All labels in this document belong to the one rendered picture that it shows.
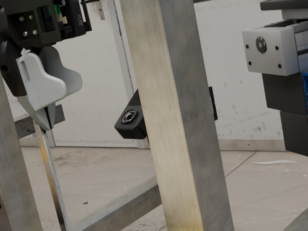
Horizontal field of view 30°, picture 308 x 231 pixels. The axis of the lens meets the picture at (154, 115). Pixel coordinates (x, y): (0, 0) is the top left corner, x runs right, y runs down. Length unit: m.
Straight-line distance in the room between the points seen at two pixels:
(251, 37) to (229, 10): 2.21
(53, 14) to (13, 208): 0.20
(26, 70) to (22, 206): 0.15
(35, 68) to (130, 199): 0.24
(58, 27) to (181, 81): 0.24
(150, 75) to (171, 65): 0.02
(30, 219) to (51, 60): 0.18
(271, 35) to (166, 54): 0.79
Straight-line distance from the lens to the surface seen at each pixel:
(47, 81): 0.63
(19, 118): 0.96
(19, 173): 0.60
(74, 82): 0.65
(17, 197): 0.60
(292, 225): 0.66
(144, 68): 0.39
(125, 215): 0.77
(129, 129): 0.77
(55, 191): 0.66
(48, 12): 0.61
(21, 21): 0.62
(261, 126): 3.51
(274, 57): 1.16
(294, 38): 1.15
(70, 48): 4.24
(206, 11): 3.49
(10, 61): 0.62
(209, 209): 0.41
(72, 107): 4.39
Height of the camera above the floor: 1.14
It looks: 13 degrees down
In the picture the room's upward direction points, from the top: 12 degrees counter-clockwise
